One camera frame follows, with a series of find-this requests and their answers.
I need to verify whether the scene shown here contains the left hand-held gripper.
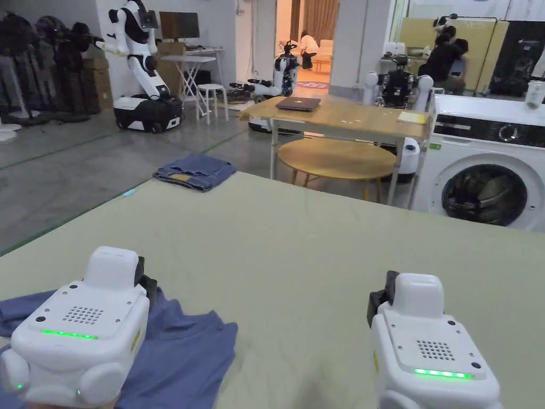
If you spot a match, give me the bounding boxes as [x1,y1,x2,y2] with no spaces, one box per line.
[0,246,158,404]

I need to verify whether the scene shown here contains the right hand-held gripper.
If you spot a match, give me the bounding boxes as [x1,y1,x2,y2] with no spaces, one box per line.
[367,270,503,409]

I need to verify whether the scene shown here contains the blue shirt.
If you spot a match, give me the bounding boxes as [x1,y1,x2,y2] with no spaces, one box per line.
[0,286,238,409]

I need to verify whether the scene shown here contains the bed with pale green sheet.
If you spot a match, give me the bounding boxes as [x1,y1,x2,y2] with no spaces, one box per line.
[0,170,545,409]

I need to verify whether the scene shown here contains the white washing machine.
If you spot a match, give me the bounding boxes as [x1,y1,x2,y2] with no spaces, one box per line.
[410,80,545,234]

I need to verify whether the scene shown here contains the round wooden low table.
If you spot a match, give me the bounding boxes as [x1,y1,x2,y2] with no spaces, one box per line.
[277,138,398,203]

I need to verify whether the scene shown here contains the folded blue garment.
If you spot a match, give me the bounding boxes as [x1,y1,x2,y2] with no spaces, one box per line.
[153,153,237,193]

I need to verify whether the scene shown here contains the rectangular wooden table with laptop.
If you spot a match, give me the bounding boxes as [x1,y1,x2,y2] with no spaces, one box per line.
[240,95,432,210]

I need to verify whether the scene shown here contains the stack of brown cartons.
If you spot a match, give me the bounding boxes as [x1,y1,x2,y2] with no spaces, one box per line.
[82,57,114,114]

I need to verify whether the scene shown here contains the white and black humanoid robot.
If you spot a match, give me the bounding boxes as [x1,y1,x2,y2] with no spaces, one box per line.
[365,53,435,176]

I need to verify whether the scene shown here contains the white round stool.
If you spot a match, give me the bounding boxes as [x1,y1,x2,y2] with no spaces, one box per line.
[196,84,230,125]

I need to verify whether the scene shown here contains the white humanoid robot on base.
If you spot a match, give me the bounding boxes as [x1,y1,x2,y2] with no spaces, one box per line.
[94,0,185,134]

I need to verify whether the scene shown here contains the white folding table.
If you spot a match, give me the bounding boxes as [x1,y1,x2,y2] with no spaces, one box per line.
[161,54,219,101]

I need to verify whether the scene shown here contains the black banner stand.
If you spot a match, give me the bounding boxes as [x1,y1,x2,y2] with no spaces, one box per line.
[489,20,545,97]

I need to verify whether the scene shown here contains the small white wheeled robot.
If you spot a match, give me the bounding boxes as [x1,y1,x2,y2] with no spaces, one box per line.
[272,40,299,97]

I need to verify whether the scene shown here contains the low white robot with arms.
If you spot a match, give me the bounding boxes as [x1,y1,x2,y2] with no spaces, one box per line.
[229,78,283,105]

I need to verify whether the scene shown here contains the white desk with monitor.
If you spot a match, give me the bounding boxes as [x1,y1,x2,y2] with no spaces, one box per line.
[159,12,225,100]

